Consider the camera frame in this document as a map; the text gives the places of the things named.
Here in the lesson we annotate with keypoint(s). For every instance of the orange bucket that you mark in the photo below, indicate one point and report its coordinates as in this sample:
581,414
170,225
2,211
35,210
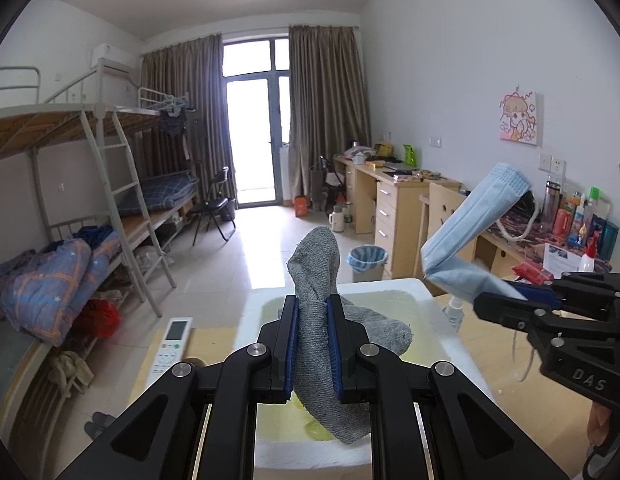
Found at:
302,206

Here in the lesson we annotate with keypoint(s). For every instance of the wooden smiley-face chair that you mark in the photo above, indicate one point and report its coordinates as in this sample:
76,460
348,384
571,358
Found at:
440,205

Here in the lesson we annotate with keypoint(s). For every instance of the pink cartoon wall poster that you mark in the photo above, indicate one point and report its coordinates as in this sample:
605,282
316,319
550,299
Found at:
521,117

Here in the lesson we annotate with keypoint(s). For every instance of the white foam box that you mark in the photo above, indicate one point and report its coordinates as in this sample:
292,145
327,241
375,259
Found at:
370,287

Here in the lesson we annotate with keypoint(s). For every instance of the green bag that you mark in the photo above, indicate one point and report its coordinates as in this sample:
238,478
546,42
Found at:
411,155

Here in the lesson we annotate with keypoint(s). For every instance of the red snack packet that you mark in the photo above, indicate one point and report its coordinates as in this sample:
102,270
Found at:
532,271

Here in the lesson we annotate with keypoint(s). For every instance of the black folding chair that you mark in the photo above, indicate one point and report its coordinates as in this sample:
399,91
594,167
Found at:
217,205

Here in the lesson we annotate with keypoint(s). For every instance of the dark slipper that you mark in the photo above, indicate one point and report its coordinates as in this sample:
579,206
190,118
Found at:
93,431
105,420

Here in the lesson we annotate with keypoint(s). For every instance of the dark hanging clothes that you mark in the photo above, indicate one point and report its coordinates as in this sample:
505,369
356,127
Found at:
173,119

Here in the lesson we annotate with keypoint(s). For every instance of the white wall socket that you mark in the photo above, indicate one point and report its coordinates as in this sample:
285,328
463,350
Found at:
552,163

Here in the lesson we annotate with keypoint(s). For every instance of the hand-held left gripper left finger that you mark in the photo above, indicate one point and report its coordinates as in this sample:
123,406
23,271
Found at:
291,350

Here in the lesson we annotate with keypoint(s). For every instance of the grey sock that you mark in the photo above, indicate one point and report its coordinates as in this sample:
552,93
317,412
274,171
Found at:
315,280

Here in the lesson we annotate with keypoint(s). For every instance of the light wooden desk with drawers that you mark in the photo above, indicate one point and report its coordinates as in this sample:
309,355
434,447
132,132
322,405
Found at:
400,210

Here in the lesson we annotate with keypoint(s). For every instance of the light blue face mask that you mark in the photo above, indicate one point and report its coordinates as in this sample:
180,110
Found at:
470,215

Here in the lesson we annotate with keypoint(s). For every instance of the white bottle with blue label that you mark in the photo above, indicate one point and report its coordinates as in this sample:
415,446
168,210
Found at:
581,222

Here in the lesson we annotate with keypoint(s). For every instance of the glass balcony door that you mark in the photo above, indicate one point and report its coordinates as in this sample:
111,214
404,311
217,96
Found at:
255,135

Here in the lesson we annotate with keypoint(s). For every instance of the white thermos jug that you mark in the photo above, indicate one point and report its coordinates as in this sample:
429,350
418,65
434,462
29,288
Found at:
339,219

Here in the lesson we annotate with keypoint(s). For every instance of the trash bin with blue bag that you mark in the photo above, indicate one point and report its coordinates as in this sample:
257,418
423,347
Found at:
367,262

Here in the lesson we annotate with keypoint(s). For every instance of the brown curtain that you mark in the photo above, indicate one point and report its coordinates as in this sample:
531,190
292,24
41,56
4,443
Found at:
330,110
189,90

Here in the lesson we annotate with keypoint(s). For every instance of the white air conditioner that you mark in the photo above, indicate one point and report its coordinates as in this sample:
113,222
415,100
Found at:
109,59

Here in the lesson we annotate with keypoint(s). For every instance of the green-capped bottle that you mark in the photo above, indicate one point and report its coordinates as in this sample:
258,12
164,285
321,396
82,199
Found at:
594,194

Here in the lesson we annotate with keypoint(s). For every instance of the red can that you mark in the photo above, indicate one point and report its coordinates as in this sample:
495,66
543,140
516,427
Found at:
563,224

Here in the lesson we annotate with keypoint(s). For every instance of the beige cloth bundle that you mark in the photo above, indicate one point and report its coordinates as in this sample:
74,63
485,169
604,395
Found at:
69,374

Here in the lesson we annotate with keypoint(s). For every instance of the white red-capped lotion bottle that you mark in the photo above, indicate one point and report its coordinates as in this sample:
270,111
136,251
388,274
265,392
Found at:
587,260

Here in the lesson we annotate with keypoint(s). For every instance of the blue checked quilt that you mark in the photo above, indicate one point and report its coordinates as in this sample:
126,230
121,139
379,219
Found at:
44,285

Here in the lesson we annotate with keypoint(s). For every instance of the red bag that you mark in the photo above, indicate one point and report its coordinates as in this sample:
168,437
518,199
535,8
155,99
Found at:
97,321

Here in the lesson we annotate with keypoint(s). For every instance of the white light switch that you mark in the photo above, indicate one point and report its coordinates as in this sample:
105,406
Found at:
435,141

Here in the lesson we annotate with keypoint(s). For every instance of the dark blue quilt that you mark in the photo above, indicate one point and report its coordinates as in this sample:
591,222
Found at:
159,192

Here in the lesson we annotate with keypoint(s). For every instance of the white paper sheet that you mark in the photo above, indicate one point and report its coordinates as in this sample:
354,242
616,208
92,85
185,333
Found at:
562,256

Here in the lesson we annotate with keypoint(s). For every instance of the blue spray bottle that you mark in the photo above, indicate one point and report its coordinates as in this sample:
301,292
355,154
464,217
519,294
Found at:
455,310

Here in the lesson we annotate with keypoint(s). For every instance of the white remote control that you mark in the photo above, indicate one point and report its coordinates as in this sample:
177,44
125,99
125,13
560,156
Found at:
172,345

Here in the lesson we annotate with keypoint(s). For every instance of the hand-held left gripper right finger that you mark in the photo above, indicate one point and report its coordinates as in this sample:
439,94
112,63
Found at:
333,350

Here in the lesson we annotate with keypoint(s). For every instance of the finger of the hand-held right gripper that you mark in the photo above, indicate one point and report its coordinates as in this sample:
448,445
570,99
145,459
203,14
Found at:
535,295
505,310

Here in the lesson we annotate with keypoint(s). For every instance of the person's right hand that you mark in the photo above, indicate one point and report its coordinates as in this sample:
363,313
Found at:
600,425

